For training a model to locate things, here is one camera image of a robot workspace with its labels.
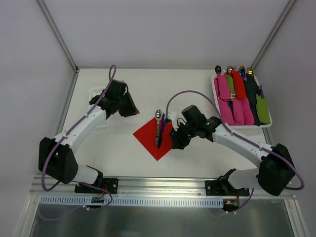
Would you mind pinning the pink napkin roll upper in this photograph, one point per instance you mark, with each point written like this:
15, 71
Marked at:
223, 88

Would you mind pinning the left frame post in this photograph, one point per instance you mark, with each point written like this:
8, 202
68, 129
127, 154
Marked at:
53, 26

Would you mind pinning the green handled spoon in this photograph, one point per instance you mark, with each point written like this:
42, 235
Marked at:
158, 117

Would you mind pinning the red paper napkin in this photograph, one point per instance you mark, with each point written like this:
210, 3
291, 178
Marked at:
146, 135

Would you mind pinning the white perforated utensil tray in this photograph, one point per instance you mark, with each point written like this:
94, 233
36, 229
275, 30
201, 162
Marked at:
92, 93

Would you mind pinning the white slotted cable duct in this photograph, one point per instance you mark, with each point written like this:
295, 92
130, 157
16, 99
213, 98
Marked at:
132, 201

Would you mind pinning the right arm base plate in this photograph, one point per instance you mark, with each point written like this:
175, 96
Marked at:
212, 187

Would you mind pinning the green napkin roll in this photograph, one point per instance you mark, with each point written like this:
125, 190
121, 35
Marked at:
262, 110
230, 83

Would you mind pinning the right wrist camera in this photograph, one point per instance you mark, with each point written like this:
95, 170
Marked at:
171, 118

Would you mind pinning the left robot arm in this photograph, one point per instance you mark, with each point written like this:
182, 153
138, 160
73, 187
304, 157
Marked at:
57, 155

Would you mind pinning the red napkin roll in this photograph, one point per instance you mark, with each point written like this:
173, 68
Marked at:
238, 85

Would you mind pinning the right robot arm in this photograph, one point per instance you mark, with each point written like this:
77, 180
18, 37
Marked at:
274, 166

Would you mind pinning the white tray of rolls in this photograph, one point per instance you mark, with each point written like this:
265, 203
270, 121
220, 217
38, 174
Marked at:
243, 72

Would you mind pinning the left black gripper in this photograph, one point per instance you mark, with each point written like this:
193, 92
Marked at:
127, 106

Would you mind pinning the pink napkin roll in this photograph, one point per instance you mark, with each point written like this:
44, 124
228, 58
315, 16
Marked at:
226, 112
223, 88
247, 113
238, 112

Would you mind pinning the pink napkin roll lower right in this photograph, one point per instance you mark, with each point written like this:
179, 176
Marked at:
247, 113

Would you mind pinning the green napkin roll right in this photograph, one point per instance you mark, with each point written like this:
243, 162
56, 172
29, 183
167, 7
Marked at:
262, 110

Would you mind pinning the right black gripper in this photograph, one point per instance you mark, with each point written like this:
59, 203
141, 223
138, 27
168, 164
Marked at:
179, 136

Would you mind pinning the pink napkin roll lower middle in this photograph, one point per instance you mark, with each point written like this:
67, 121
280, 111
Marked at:
238, 112

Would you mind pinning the right frame post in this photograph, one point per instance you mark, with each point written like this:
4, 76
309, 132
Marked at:
273, 32

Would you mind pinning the dark blue knife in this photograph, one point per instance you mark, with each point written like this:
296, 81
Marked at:
161, 131

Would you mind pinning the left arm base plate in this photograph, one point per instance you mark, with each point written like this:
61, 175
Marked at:
100, 185

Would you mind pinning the green napkin roll left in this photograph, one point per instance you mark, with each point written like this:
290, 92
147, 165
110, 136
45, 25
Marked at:
230, 83

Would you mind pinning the frame post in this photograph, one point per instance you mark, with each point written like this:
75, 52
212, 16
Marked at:
53, 26
273, 32

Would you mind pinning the pink napkin roll lower left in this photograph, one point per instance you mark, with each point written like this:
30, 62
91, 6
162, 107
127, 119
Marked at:
226, 112

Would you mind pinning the dark navy napkin roll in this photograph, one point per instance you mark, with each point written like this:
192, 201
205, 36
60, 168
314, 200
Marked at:
251, 89

